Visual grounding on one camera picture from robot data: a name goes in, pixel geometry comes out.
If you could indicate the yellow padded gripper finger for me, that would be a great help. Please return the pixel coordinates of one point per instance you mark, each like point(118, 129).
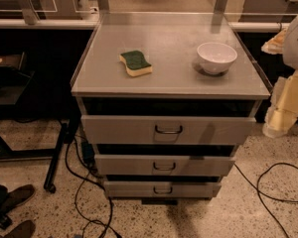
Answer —
point(283, 111)

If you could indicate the grey top drawer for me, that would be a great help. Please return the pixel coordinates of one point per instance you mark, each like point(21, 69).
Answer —
point(166, 121)

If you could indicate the grey drawer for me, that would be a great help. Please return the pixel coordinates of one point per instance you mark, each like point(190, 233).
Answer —
point(166, 121)
point(164, 160)
point(174, 187)

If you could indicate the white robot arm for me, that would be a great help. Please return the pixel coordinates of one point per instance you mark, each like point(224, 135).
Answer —
point(286, 44)

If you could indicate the grey drawer cabinet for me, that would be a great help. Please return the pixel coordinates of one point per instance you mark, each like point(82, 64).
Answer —
point(169, 43)

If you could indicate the grey middle drawer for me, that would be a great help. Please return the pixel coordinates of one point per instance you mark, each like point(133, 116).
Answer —
point(164, 160)

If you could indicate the grey bottom drawer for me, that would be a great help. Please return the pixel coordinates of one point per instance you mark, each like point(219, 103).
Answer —
point(174, 187)

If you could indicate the white bowl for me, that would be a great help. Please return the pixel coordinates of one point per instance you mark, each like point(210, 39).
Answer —
point(216, 58)

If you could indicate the green yellow sponge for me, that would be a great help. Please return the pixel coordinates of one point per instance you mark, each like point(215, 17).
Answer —
point(135, 63)

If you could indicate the black power adapter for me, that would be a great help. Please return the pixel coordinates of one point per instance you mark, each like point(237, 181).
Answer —
point(87, 153)

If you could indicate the brown shoe lower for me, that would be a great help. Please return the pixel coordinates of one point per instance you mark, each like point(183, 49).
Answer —
point(24, 230)

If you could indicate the white horizontal rail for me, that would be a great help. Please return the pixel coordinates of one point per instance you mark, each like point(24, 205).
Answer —
point(48, 24)

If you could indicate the black cart frame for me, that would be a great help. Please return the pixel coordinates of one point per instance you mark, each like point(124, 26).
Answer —
point(13, 83)

